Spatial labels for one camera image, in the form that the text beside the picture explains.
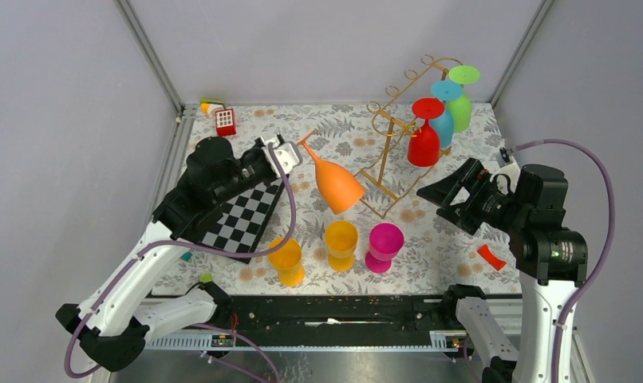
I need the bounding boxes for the black white checkerboard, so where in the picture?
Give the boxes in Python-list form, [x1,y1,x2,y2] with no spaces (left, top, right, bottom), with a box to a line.
[202,180,285,253]

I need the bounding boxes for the yellow plastic wine glass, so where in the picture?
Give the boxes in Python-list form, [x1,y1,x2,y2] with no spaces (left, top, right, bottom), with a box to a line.
[266,239,305,287]

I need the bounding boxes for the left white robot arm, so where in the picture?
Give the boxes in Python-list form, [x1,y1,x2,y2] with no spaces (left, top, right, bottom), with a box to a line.
[56,135,302,372]

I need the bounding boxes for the red curved piece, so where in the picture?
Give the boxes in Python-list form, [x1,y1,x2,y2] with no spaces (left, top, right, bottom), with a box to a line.
[477,244,507,271]

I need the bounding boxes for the small colourful toy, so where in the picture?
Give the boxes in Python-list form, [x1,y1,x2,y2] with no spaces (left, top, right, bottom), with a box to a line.
[199,98,226,115]

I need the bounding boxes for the magenta plastic wine glass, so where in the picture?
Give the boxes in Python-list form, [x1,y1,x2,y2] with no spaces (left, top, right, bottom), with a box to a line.
[365,223,405,274]

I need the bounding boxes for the small green block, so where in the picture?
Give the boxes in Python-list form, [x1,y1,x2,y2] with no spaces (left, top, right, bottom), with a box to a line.
[199,273,213,283]

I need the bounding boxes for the small teal block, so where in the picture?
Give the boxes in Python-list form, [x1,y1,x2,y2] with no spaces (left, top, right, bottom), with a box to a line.
[179,251,192,262]

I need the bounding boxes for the blue plastic wine glass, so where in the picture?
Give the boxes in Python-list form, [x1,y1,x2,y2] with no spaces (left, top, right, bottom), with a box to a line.
[431,80,463,151]

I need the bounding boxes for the gold wire glass rack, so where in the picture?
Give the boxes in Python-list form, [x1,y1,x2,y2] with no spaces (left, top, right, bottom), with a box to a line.
[354,53,463,219]

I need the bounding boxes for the orange plastic wine glass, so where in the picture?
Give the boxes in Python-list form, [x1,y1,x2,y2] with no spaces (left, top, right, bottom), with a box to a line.
[298,130,365,215]

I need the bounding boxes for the amber plastic wine glass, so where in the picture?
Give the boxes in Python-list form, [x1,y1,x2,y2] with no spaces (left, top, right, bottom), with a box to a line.
[324,220,359,272]

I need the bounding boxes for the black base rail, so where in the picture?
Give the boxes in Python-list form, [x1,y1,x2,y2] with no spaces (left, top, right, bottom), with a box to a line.
[147,294,495,348]

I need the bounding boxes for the red plastic wine glass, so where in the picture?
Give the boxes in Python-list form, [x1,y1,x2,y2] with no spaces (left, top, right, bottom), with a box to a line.
[407,97,444,168]

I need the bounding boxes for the floral table mat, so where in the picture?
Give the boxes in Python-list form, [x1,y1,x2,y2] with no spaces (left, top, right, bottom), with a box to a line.
[152,104,520,296]

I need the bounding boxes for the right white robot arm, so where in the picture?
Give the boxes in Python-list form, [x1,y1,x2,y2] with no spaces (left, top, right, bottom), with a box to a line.
[417,158,588,382]

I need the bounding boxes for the red toy block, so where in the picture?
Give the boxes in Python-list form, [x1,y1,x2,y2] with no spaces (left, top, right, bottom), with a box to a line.
[215,109,236,137]

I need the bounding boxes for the green plastic wine glass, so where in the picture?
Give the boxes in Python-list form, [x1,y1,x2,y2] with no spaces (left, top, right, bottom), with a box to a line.
[447,65,480,133]

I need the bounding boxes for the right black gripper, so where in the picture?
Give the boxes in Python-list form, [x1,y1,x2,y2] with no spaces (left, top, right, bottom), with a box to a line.
[416,155,527,234]

